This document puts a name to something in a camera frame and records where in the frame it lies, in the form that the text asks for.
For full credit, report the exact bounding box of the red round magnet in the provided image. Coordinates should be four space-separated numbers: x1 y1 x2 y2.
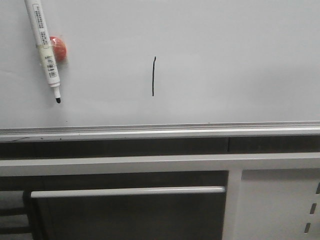
50 36 67 62

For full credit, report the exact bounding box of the white whiteboard marker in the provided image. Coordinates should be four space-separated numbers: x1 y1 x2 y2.
24 0 61 104

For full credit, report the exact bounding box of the large whiteboard with aluminium frame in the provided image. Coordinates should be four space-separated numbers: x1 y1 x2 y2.
0 0 320 143

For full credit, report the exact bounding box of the dark chair with white rail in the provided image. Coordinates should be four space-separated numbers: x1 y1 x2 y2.
28 186 226 240

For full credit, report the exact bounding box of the white metal desk frame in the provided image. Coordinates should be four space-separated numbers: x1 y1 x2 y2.
0 152 320 240

